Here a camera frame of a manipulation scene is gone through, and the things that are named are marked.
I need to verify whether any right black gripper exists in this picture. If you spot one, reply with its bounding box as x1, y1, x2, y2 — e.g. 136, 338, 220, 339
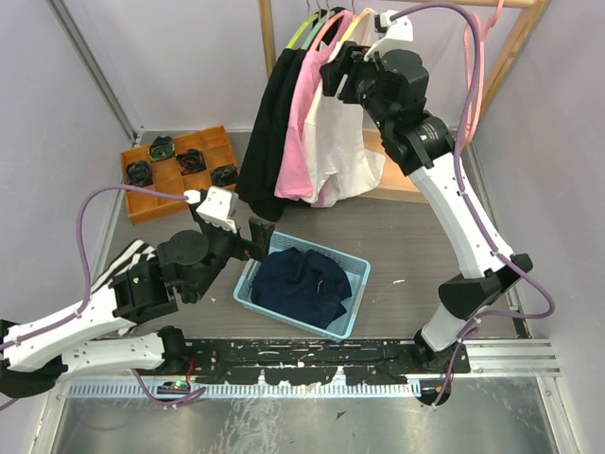
319, 40, 393, 132

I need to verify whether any yellow hanger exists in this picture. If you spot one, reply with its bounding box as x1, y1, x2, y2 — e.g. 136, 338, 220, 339
339, 8, 377, 45

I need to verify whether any salmon pink metal hanger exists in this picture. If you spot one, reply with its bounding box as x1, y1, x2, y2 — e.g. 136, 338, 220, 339
309, 9, 354, 51

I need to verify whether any pink t shirt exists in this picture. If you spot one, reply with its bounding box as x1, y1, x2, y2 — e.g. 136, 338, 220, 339
274, 18, 354, 201

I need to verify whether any navy blue t shirt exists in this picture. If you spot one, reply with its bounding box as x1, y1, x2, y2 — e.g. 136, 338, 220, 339
251, 248, 353, 329

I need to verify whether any white t shirt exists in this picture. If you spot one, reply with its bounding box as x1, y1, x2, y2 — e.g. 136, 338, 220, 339
300, 9, 387, 207

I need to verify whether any pink plastic hanger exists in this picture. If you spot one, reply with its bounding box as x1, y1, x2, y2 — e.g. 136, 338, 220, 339
456, 0, 506, 143

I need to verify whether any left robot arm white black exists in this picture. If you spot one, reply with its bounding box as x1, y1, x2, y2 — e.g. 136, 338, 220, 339
1, 218, 275, 399

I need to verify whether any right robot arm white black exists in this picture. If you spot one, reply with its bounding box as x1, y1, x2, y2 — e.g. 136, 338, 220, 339
320, 41, 533, 373

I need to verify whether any mint green hanger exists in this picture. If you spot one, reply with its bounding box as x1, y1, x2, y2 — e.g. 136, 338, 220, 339
301, 2, 330, 50

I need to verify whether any lime green hanger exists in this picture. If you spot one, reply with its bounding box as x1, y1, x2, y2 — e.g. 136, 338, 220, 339
285, 2, 320, 49

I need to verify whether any black t shirt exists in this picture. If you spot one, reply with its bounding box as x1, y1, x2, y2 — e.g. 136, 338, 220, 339
234, 5, 349, 222

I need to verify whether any orange wooden divider tray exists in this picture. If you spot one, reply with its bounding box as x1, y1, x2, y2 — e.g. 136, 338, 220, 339
119, 124, 244, 224

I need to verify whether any black white striped cloth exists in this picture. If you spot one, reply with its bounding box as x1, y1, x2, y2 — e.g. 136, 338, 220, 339
92, 238, 160, 337

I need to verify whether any wooden clothes rack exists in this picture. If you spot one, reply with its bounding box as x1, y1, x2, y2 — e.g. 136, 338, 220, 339
258, 1, 549, 202

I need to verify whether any green black rolled sock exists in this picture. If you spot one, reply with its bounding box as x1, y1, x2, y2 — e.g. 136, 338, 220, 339
148, 135, 176, 163

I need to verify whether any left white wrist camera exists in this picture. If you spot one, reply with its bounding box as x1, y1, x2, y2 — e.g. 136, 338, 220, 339
183, 185, 239, 234

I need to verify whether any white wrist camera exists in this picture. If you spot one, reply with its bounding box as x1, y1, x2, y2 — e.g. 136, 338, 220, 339
183, 185, 239, 234
364, 10, 414, 61

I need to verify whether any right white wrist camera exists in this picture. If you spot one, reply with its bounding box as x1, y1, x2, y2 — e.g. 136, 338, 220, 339
364, 10, 414, 61

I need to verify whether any black mounting base plate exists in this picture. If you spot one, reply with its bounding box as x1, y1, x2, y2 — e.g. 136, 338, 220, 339
159, 339, 470, 387

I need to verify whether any aluminium rail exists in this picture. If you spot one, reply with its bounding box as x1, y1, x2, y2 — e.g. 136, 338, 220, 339
52, 339, 560, 403

